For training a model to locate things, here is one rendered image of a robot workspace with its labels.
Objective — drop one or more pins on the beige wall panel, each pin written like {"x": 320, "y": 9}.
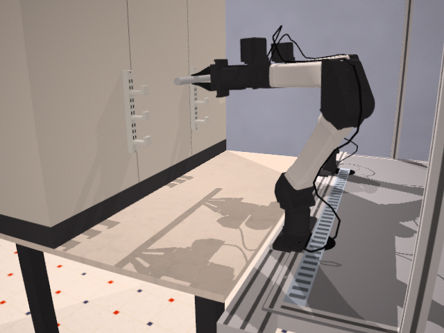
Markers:
{"x": 64, "y": 161}

